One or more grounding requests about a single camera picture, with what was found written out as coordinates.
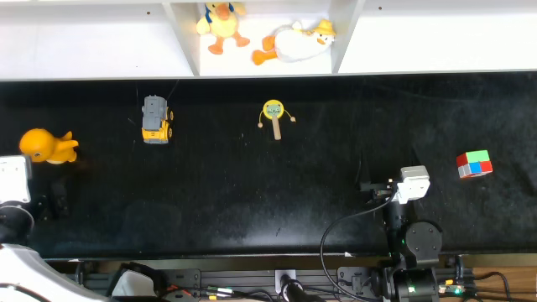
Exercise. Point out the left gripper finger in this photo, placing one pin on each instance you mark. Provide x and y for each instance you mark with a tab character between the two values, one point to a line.
60	199

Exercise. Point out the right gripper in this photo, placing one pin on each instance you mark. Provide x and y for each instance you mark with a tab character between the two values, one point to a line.
377	189

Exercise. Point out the yellow rubber duck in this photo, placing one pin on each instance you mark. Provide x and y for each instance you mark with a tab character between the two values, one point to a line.
44	144

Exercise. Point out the yellow rattle drum toy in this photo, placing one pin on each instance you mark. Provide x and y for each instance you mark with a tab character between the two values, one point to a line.
273	110

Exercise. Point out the many-coloured puzzle cube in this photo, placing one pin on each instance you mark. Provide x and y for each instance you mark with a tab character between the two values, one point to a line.
474	163

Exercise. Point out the grey and yellow toy truck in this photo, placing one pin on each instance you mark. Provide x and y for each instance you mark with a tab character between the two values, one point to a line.
154	115

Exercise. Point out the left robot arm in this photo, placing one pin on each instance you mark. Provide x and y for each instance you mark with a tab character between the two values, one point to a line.
25	268

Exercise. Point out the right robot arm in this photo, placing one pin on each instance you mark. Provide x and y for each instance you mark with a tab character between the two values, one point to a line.
421	243

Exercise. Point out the white plush duck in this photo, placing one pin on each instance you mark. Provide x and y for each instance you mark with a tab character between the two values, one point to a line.
298	44

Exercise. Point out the white shelf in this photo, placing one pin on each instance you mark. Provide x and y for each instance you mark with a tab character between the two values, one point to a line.
84	46

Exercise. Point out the yellow plush duck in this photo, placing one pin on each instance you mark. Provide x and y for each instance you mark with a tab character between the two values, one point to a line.
223	25

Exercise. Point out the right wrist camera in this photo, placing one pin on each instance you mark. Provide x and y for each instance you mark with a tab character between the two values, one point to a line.
413	182

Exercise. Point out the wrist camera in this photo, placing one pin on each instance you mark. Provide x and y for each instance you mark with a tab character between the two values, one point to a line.
413	182
14	178

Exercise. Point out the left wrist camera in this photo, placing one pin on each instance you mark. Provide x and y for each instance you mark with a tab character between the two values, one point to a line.
14	178

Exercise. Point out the mounting rail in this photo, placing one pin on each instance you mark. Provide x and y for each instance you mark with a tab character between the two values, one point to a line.
235	279

